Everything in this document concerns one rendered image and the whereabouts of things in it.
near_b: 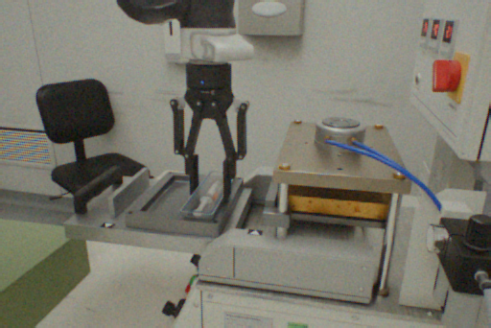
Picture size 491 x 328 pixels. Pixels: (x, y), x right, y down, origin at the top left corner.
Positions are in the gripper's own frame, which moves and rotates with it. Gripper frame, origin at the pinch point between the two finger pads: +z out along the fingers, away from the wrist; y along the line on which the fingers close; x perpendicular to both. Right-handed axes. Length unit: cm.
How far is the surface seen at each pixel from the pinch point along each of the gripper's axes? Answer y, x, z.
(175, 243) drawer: 3.1, 10.7, 7.6
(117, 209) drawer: 15.6, 6.3, 5.1
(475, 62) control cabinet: -34.5, 14.8, -22.9
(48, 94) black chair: 125, -122, 14
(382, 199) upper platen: -28.3, 8.0, -2.8
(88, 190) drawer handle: 21.7, 4.9, 2.6
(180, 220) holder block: 2.3, 9.6, 3.8
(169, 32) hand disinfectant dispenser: 64, -145, -18
